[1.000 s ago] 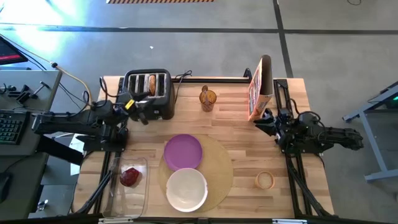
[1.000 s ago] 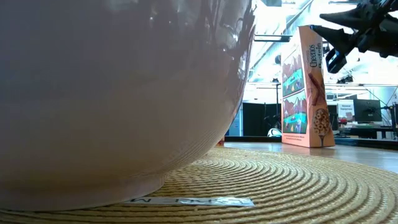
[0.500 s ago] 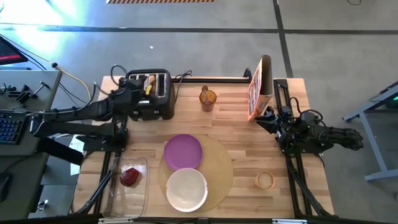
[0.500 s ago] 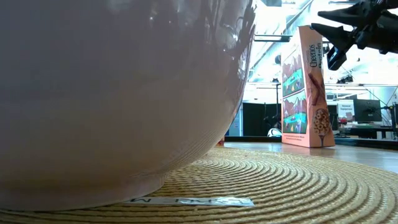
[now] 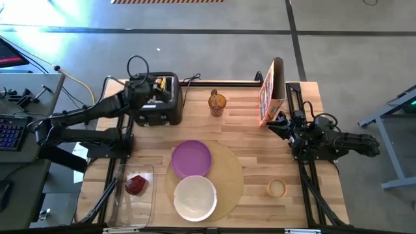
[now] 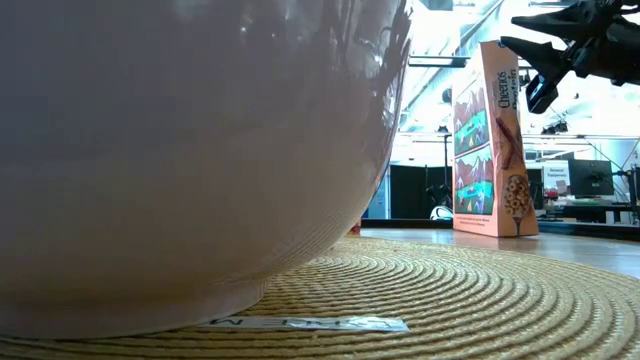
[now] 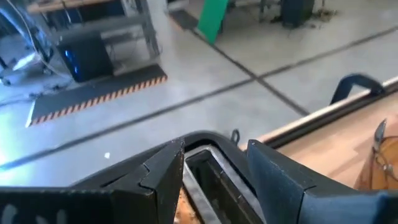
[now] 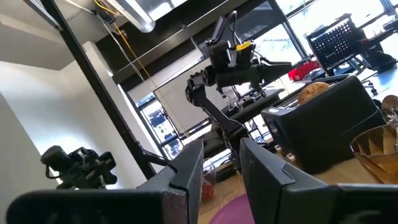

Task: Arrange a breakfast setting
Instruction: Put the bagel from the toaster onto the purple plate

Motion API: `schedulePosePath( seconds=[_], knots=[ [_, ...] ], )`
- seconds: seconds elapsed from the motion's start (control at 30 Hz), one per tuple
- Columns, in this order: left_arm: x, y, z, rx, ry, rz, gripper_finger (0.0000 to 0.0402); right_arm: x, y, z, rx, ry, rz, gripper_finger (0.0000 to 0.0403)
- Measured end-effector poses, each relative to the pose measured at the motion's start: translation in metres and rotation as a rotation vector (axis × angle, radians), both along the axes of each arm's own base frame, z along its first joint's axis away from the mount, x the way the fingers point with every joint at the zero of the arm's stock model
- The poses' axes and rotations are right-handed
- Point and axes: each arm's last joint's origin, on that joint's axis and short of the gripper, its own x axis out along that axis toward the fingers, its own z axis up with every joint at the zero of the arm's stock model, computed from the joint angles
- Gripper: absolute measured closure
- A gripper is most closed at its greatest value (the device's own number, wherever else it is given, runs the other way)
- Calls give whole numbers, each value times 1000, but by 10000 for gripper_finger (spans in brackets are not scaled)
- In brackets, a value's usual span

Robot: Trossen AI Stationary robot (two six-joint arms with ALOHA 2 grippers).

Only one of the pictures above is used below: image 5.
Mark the computer monitor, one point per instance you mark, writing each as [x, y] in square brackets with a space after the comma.
[9, 55]

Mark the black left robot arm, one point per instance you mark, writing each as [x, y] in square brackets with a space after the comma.
[81, 112]

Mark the purple plastic plate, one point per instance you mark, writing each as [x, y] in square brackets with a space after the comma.
[191, 158]

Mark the colourful cereal box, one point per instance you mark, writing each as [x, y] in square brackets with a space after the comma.
[269, 94]

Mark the backlit black keyboard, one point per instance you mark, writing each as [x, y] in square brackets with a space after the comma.
[13, 131]

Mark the white bowl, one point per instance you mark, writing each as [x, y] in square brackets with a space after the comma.
[195, 199]

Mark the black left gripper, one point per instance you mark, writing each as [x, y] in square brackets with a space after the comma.
[143, 91]

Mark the black toaster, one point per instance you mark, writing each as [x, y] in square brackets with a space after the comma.
[162, 112]

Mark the grey office desk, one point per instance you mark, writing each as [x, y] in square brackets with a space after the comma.
[48, 84]

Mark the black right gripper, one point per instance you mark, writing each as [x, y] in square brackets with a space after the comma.
[297, 131]

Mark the black computer mouse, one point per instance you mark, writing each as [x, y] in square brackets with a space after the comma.
[4, 195]

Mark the black aluminium table rail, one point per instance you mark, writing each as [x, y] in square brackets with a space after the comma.
[227, 83]

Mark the orange plastic cup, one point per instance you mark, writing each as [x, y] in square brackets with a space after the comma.
[277, 188]

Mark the grey metal table frame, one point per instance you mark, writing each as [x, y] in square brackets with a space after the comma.
[390, 139]

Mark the clear plastic container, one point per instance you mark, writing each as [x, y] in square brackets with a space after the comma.
[143, 211]

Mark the amber glass tumbler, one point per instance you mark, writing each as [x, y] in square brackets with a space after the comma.
[217, 105]

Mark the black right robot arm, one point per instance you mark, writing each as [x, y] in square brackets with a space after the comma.
[351, 143]

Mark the round woven placemat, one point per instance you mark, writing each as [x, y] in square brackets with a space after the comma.
[227, 175]

